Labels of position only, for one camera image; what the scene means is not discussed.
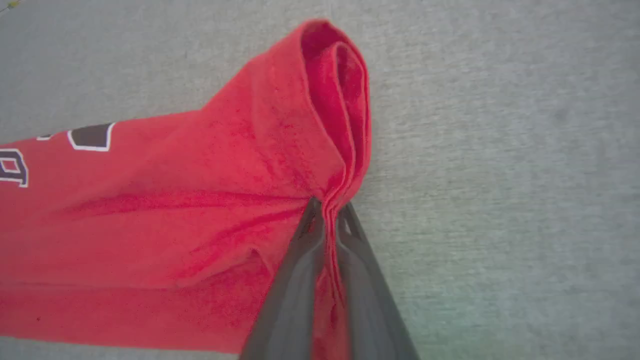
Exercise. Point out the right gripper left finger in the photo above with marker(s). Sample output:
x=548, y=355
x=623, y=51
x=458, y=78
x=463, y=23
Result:
x=292, y=300

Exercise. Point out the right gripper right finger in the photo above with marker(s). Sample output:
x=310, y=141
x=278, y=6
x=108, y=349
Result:
x=367, y=300

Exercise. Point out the red Bulls basketball jersey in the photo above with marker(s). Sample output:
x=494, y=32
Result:
x=175, y=225

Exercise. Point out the grey fabric sofa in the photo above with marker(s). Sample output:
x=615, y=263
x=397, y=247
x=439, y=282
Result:
x=500, y=175

